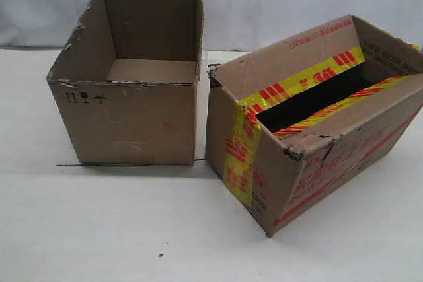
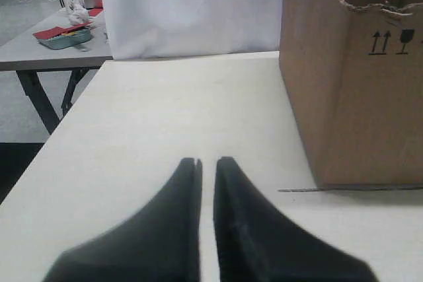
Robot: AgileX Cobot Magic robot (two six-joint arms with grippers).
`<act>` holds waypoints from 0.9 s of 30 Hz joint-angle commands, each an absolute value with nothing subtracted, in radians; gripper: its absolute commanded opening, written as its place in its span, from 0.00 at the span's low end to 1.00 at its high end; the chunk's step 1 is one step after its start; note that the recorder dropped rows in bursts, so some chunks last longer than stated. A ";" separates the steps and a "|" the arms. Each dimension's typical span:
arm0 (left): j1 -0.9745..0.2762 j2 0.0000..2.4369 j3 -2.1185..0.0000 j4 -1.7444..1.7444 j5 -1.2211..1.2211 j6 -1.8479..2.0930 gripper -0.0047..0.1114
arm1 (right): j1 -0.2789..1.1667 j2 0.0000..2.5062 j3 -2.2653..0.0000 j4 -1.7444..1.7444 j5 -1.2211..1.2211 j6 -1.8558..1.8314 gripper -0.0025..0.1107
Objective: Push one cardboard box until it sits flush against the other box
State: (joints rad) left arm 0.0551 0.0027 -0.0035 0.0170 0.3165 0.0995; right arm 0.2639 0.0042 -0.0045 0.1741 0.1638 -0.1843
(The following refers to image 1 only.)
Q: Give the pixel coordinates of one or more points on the open plain cardboard box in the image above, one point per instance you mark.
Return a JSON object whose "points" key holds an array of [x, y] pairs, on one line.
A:
{"points": [[125, 83]]}

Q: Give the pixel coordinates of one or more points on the cardboard box with yellow tape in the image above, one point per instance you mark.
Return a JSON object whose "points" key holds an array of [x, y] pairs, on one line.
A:
{"points": [[291, 122]]}

